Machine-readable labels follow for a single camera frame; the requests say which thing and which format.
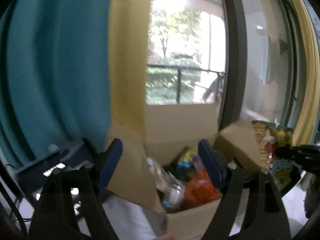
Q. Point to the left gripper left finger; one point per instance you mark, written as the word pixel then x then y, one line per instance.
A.
pixel 54 216

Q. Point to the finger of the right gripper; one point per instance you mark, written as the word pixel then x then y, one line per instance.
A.
pixel 303 155

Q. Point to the light blue snack bag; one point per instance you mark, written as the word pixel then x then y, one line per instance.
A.
pixel 185 160

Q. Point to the yellow curtain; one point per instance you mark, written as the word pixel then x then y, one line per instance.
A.
pixel 128 26

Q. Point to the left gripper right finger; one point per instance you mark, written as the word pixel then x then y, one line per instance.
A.
pixel 265 215

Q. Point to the teal curtain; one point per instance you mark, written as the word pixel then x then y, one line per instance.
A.
pixel 54 76

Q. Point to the orange snack bag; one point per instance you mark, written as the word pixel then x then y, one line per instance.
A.
pixel 199 191

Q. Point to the colourful noodle snack bag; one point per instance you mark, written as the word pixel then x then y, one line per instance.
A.
pixel 270 137

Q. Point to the black tablet clock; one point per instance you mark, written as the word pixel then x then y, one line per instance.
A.
pixel 69 156

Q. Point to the brown cardboard box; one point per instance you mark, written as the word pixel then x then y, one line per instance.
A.
pixel 168 129

